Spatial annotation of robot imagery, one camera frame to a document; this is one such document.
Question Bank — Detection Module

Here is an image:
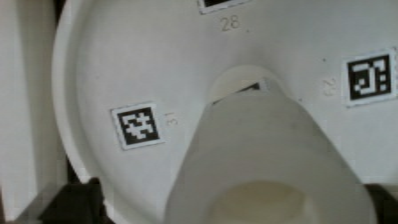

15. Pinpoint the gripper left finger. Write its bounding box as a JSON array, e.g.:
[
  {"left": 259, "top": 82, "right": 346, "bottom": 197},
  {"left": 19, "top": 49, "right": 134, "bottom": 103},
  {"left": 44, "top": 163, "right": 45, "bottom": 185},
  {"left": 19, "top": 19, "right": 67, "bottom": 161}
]
[{"left": 38, "top": 178, "right": 115, "bottom": 224}]

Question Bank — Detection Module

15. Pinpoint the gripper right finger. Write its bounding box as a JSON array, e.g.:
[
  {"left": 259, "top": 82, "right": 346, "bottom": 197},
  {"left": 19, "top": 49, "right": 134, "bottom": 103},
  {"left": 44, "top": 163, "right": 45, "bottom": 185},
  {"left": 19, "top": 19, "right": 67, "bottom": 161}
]
[{"left": 365, "top": 184, "right": 398, "bottom": 224}]

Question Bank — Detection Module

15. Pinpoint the white round table top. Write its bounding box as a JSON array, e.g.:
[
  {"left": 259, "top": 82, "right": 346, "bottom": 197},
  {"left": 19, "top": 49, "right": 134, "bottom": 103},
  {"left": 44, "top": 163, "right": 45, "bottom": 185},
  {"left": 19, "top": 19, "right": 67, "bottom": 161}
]
[{"left": 51, "top": 0, "right": 398, "bottom": 224}]

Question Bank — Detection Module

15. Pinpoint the white cylindrical table leg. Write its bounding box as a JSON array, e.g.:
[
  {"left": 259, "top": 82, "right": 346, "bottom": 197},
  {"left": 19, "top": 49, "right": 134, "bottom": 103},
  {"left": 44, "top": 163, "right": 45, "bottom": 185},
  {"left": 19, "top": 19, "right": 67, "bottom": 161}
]
[{"left": 163, "top": 77, "right": 379, "bottom": 224}]

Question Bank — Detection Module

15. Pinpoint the white front fence rail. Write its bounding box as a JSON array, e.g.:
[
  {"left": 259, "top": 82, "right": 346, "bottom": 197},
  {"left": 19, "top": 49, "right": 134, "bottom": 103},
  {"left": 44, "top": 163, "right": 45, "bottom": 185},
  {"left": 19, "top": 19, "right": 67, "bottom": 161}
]
[{"left": 0, "top": 0, "right": 65, "bottom": 224}]

